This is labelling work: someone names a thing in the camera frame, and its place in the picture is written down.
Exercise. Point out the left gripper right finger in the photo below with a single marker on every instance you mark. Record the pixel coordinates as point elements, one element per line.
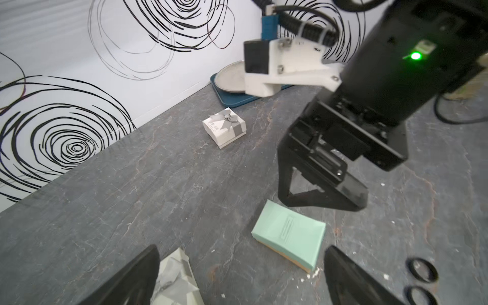
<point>348,283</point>

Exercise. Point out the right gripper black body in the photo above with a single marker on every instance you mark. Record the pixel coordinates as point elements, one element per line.
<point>417,50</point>

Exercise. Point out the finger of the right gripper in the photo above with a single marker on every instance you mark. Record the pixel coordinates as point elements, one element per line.
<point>314,160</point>

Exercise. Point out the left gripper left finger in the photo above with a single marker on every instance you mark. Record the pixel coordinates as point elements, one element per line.
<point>133,284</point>

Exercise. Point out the white gift box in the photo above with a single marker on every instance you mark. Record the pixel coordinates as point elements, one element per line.
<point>176,283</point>

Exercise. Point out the mint green jewelry box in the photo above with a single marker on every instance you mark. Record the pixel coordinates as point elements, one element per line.
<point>292,235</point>

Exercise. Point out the grey round pan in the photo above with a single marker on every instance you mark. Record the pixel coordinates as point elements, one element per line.
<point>231,78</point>

